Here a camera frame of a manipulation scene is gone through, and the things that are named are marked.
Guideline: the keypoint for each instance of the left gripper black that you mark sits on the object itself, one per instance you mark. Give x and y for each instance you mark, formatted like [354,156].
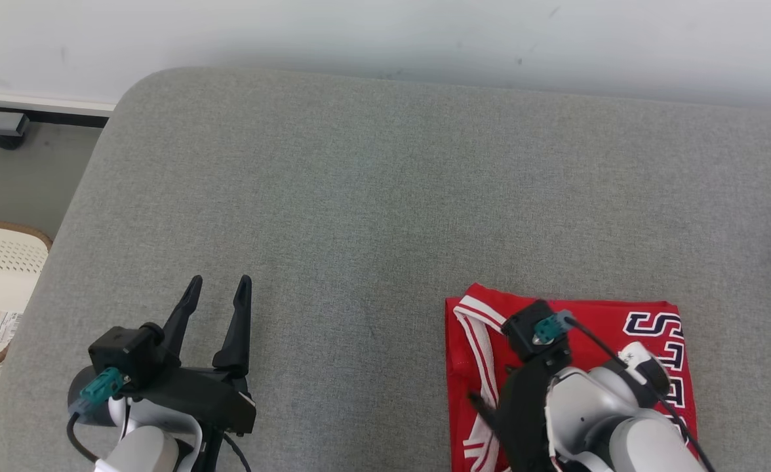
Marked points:
[208,396]

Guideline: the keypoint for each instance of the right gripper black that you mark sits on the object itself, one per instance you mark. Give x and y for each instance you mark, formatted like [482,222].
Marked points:
[523,419]

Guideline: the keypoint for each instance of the red jersey shirt white sleeves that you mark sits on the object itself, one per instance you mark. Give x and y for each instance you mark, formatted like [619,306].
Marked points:
[605,311]

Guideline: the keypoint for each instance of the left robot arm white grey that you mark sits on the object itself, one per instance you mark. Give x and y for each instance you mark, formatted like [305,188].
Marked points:
[143,452]

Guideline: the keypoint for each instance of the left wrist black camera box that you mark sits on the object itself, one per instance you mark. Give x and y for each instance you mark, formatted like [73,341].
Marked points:
[123,347]

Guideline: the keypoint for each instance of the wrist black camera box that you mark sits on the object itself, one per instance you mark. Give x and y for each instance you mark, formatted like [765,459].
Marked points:
[523,328]
[123,347]

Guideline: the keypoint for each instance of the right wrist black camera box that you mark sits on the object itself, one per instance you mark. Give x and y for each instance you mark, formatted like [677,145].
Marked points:
[523,328]

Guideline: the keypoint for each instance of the white wall baseboard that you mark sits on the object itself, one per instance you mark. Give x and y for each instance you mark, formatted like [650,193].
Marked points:
[31,103]

